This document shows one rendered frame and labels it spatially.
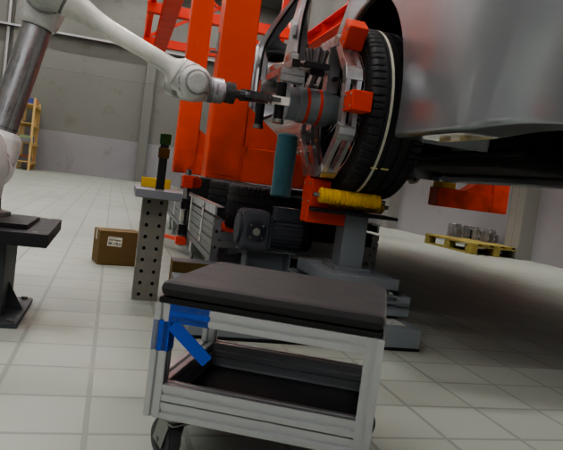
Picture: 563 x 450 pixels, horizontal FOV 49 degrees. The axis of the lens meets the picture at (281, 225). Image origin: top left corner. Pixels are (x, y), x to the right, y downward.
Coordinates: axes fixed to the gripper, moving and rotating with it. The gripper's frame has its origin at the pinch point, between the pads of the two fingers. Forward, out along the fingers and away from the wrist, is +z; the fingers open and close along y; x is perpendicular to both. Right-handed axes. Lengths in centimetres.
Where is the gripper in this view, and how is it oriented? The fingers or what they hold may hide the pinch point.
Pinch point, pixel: (279, 101)
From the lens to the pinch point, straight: 226.3
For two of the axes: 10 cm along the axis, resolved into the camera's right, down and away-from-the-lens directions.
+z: 9.6, 1.1, 2.6
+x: 1.3, -9.9, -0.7
